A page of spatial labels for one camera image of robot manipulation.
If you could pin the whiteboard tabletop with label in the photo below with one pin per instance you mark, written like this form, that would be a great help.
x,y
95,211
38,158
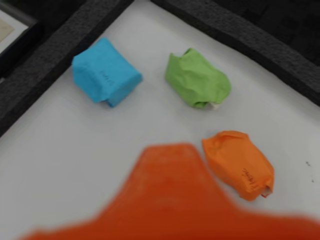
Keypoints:
x,y
10,32

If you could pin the orange paper rubbish bundle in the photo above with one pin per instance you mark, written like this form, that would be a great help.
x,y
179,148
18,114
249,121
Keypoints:
x,y
237,165

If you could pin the blue paper rubbish bundle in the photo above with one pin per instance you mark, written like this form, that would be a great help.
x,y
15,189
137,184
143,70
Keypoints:
x,y
102,72

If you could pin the green paper rubbish bundle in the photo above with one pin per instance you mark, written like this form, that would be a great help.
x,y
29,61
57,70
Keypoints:
x,y
197,80

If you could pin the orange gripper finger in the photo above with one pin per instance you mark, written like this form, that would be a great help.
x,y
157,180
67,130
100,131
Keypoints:
x,y
170,195

